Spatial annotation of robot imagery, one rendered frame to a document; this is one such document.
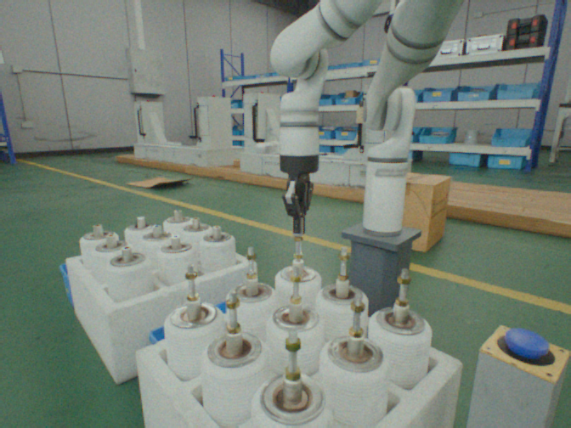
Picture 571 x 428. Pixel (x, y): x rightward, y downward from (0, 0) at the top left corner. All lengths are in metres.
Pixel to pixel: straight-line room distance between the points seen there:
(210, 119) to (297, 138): 3.20
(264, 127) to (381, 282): 2.61
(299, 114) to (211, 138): 3.20
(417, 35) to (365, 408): 0.54
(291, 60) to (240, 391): 0.50
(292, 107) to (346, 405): 0.47
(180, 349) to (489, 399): 0.42
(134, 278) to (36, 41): 6.30
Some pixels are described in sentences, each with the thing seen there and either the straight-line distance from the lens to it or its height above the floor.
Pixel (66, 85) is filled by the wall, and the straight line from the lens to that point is 7.00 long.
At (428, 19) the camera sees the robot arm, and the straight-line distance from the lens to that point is 0.61.
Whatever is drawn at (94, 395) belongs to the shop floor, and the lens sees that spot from 0.92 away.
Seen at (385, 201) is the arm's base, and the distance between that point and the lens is 0.82.
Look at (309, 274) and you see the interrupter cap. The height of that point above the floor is 0.25.
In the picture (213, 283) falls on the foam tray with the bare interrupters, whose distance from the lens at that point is 0.91.
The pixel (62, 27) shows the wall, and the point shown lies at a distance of 7.14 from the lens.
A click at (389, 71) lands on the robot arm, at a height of 0.65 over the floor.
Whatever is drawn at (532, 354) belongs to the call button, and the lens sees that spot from 0.47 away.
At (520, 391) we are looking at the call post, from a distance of 0.48.
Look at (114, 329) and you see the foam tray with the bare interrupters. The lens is 0.85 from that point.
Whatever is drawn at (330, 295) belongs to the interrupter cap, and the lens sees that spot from 0.66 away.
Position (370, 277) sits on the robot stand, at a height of 0.20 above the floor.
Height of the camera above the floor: 0.56
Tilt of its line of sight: 15 degrees down
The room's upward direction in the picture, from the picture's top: straight up
